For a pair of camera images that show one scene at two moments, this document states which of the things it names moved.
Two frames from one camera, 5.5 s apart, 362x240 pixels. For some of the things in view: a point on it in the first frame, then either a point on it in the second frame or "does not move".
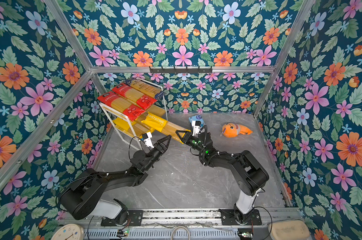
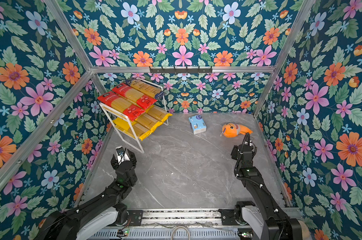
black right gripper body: (194, 142) -> (235, 151)
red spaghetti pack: (125, 106) -> (142, 100)
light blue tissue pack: (197, 117) does not move
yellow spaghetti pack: (139, 127) -> (149, 122)
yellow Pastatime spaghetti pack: (153, 121) -> (122, 125)
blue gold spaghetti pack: (144, 88) does not move
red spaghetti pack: (138, 97) -> (123, 106)
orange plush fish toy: (231, 130) does not move
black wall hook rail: (181, 70) does not move
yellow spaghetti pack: (171, 130) -> (158, 113)
